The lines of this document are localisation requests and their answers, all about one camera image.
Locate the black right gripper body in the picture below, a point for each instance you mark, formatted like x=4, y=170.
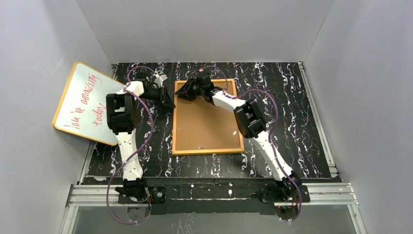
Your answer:
x=192, y=88

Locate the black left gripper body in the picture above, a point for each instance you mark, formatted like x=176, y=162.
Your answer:
x=161, y=95

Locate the brown cardboard backing board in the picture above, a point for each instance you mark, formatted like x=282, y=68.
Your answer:
x=206, y=126

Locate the yellow wooden picture frame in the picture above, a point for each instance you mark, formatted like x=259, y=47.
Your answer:
x=176, y=129

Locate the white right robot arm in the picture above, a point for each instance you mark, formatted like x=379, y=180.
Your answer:
x=250, y=121

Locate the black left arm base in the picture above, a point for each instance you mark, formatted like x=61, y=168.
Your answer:
x=152, y=195

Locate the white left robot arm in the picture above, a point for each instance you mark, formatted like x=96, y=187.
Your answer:
x=122, y=118

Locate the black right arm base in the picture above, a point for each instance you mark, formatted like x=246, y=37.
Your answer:
x=289, y=197

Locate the whiteboard with red writing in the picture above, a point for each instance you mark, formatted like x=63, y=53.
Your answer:
x=82, y=110

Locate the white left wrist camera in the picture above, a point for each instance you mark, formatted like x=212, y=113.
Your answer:
x=159, y=79

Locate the aluminium rail base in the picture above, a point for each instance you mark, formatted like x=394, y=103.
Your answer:
x=320, y=194

